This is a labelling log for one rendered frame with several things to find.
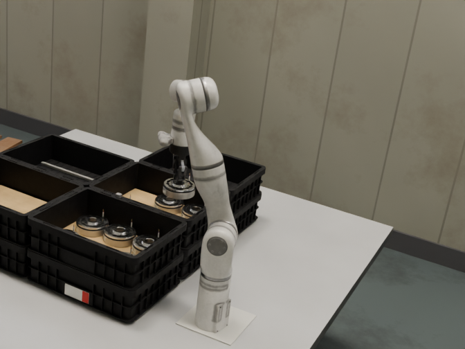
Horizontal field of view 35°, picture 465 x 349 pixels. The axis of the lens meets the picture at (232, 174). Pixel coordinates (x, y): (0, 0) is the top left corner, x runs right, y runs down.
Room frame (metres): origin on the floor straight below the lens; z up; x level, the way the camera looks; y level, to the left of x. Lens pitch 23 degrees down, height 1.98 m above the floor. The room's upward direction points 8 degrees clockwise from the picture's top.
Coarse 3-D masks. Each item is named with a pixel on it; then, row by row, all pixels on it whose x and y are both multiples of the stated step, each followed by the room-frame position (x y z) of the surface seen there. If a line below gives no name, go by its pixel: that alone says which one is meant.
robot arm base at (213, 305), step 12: (204, 288) 1.81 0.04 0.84; (216, 288) 1.80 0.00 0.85; (228, 288) 1.83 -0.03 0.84; (204, 300) 1.81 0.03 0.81; (216, 300) 1.80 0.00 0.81; (228, 300) 1.84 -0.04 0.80; (204, 312) 1.81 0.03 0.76; (216, 312) 1.80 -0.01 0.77; (228, 312) 1.84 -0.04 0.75; (204, 324) 1.80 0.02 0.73; (216, 324) 1.80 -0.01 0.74
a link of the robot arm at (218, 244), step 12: (216, 228) 1.83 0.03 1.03; (228, 228) 1.85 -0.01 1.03; (204, 240) 1.82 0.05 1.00; (216, 240) 1.80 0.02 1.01; (228, 240) 1.81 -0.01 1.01; (204, 252) 1.81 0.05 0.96; (216, 252) 1.80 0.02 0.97; (228, 252) 1.80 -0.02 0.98; (204, 264) 1.81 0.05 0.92; (216, 264) 1.80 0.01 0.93; (228, 264) 1.81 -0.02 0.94; (204, 276) 1.82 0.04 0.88; (216, 276) 1.80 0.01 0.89; (228, 276) 1.82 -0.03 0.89
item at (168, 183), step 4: (168, 180) 2.17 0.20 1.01; (172, 180) 2.17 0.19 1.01; (188, 180) 2.19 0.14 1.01; (164, 184) 2.13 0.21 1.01; (168, 184) 2.14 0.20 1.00; (188, 184) 2.16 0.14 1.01; (192, 184) 2.17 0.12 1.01; (168, 188) 2.11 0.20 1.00; (172, 188) 2.11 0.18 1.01; (176, 188) 2.12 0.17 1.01; (180, 188) 2.12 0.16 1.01; (184, 188) 2.12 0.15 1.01; (188, 188) 2.13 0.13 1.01; (192, 188) 2.13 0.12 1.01
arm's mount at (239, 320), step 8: (192, 312) 1.89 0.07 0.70; (232, 312) 1.92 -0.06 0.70; (240, 312) 1.92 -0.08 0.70; (248, 312) 1.93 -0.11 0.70; (184, 320) 1.84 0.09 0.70; (192, 320) 1.85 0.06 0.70; (232, 320) 1.88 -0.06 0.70; (240, 320) 1.88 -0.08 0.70; (248, 320) 1.89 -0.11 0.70; (192, 328) 1.81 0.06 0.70; (224, 328) 1.83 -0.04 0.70; (232, 328) 1.83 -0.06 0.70; (240, 328) 1.84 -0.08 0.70; (208, 336) 1.78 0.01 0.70; (216, 336) 1.78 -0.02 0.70; (224, 336) 1.79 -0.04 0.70; (232, 336) 1.79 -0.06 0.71
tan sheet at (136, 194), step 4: (128, 192) 2.41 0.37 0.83; (132, 192) 2.42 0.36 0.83; (136, 192) 2.42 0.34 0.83; (140, 192) 2.43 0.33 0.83; (144, 192) 2.43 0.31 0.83; (124, 196) 2.38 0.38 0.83; (128, 196) 2.38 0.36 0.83; (132, 196) 2.38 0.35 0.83; (136, 196) 2.39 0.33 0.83; (140, 196) 2.39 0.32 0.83; (144, 196) 2.40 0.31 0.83; (148, 196) 2.40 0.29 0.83; (152, 196) 2.41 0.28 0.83; (156, 196) 2.41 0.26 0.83; (136, 200) 2.35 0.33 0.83; (140, 200) 2.36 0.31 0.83; (144, 200) 2.36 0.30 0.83; (148, 200) 2.37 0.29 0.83; (152, 200) 2.37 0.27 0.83; (148, 204) 2.33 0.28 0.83; (152, 204) 2.34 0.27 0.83
